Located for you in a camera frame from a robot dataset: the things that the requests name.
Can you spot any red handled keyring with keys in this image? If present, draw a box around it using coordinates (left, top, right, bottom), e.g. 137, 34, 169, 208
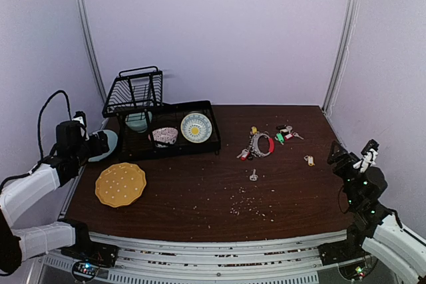
236, 126, 275, 161

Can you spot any green tagged key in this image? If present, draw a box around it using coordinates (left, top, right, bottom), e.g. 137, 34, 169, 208
275, 133, 285, 145

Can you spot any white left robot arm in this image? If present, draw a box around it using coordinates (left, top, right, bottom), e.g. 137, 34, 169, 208
1, 117, 110, 276

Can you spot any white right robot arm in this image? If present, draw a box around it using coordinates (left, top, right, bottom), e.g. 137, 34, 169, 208
319, 139, 425, 283

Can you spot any light blue plate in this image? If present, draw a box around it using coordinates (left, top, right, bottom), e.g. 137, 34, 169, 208
88, 129, 118, 162

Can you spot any yellow dotted plate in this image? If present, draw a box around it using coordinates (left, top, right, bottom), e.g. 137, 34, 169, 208
95, 162, 147, 208

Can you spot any pink patterned bowl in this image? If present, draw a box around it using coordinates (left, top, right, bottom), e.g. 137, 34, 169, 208
148, 127, 178, 148

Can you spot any loose silver key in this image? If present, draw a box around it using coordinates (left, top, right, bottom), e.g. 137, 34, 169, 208
249, 169, 258, 182

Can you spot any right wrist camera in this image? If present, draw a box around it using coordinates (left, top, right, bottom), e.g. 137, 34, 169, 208
353, 139, 379, 174

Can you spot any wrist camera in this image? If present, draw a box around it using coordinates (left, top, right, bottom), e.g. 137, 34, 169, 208
353, 139, 379, 174
73, 111, 88, 140

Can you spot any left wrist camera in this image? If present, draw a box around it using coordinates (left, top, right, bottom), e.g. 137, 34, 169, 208
73, 111, 88, 140

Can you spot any black wire dish rack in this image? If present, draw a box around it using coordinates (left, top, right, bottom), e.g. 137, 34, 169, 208
102, 66, 221, 162

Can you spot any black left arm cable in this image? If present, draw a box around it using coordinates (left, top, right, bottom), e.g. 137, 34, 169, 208
37, 90, 75, 160

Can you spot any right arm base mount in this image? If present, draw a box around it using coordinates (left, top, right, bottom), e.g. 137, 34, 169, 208
318, 225, 378, 283

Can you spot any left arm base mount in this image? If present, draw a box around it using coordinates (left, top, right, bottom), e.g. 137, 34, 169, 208
60, 219, 118, 283

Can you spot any left aluminium frame post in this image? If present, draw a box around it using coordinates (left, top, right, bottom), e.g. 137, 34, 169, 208
75, 0, 107, 107

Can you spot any aluminium frame post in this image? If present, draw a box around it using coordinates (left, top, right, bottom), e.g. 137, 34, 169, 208
322, 0, 360, 118
75, 0, 107, 107

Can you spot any right aluminium frame post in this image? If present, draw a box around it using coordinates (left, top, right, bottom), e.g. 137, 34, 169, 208
322, 0, 360, 118

